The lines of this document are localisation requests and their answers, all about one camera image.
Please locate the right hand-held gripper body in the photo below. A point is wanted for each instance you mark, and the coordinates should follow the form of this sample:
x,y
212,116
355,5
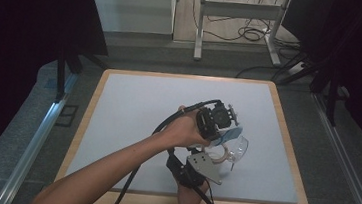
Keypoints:
x,y
203,166

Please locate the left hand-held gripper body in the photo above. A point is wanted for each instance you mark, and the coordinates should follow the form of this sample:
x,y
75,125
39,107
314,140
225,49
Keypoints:
x,y
216,118

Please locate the white and blue pouch bag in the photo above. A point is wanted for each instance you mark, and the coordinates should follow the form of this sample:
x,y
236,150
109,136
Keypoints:
x,y
229,135

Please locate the glass jar with hinged lid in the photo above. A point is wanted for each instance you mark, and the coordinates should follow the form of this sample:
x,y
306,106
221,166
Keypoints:
x,y
236,151

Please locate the person's left hand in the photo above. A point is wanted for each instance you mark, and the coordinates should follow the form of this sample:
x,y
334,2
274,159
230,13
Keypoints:
x,y
183,129

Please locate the person's right hand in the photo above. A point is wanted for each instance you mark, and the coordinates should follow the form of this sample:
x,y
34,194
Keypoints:
x,y
191,196

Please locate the white foam mat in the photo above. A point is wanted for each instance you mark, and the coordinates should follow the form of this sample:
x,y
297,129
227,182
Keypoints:
x,y
136,94

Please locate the black stand legs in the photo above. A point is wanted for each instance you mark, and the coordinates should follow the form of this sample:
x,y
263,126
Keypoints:
x,y
61,70
332,96

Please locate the white panel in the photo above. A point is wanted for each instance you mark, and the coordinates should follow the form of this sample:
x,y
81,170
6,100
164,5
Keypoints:
x,y
131,7

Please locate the white metal desk frame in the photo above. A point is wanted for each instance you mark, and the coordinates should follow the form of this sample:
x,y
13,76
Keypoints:
x,y
241,10

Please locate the aluminium floor rail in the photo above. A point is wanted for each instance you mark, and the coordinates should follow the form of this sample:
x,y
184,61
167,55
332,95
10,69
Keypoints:
x,y
30,148
347,165

